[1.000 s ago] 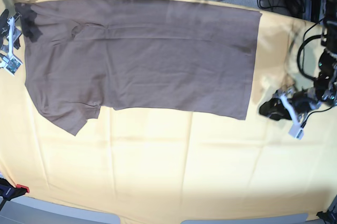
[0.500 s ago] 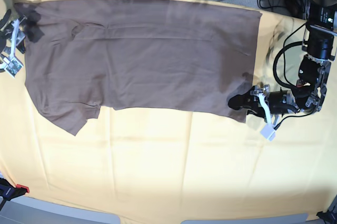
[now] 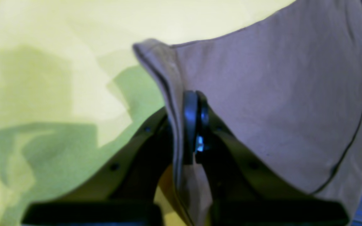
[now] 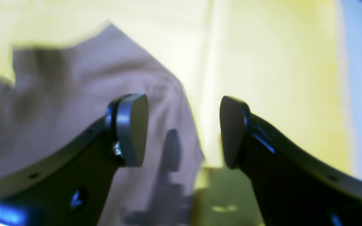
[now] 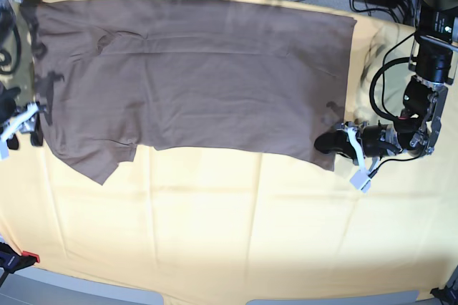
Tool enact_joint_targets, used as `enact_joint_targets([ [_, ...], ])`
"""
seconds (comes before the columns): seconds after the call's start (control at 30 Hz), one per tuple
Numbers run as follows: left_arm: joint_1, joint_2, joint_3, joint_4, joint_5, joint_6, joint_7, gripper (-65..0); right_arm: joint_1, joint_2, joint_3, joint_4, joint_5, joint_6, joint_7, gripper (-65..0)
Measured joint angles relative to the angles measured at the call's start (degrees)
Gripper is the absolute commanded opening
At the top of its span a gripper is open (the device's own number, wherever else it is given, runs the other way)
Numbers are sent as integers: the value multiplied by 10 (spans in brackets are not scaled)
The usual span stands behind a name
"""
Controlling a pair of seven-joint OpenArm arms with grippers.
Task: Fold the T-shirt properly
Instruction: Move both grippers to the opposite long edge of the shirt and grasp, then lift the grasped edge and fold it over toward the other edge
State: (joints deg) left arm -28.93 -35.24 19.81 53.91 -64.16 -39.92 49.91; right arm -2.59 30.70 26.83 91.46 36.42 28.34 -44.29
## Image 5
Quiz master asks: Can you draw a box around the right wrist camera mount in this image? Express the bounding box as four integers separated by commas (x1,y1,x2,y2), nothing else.
1,102,39,160

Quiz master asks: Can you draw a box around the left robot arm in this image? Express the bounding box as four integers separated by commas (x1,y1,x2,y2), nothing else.
314,0,457,160

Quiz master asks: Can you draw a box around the brown T-shirt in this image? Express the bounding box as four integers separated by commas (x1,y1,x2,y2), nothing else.
21,0,356,184

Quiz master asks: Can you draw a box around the red black clamp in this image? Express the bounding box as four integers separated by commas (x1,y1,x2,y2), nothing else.
0,242,40,285

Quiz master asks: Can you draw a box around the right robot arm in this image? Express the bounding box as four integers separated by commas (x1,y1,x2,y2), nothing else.
1,0,46,160

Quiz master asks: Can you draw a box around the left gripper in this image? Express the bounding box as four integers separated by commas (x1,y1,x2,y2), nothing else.
314,122,403,158

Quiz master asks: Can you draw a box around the yellow tablecloth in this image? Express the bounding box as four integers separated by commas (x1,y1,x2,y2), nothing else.
1,0,457,304

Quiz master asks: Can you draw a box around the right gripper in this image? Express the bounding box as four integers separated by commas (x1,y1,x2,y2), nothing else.
6,102,47,147

